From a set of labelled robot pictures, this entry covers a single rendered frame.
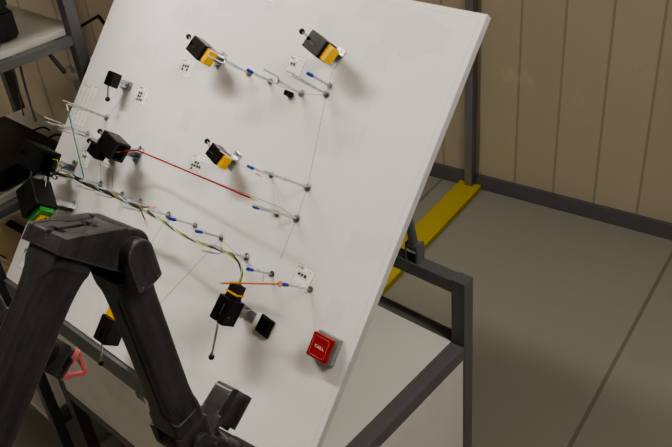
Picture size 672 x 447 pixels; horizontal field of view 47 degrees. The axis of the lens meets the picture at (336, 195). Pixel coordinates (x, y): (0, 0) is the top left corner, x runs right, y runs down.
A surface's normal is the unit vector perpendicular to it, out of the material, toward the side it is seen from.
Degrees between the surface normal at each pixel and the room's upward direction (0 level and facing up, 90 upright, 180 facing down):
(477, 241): 0
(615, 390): 0
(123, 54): 49
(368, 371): 0
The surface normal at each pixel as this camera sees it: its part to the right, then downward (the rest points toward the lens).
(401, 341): -0.09, -0.84
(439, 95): -0.55, -0.21
